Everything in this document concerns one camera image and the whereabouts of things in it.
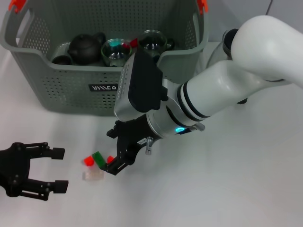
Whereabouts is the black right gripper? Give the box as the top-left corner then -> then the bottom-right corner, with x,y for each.
99,115 -> 156,176

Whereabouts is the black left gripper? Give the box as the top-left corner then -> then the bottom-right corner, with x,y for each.
0,141 -> 69,202

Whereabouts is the white flat toy plate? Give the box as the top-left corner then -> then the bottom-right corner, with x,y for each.
82,170 -> 105,182

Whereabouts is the green toy brick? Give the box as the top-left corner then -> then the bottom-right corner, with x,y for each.
92,151 -> 107,169

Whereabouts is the dark red curved toy brick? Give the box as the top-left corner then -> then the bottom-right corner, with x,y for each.
123,37 -> 139,50

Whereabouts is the dark clay small teacup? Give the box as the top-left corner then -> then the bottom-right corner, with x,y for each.
51,54 -> 73,66

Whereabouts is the grey perforated plastic storage basket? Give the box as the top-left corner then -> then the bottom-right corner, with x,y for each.
0,0 -> 210,116

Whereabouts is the dark clay teapot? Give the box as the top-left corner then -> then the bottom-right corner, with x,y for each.
68,32 -> 107,66

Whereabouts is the glass teapot black lid handle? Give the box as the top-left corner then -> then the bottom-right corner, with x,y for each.
205,28 -> 249,105

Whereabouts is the glass teacup black sleeve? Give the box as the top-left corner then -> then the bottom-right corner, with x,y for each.
138,29 -> 175,59
100,38 -> 133,68

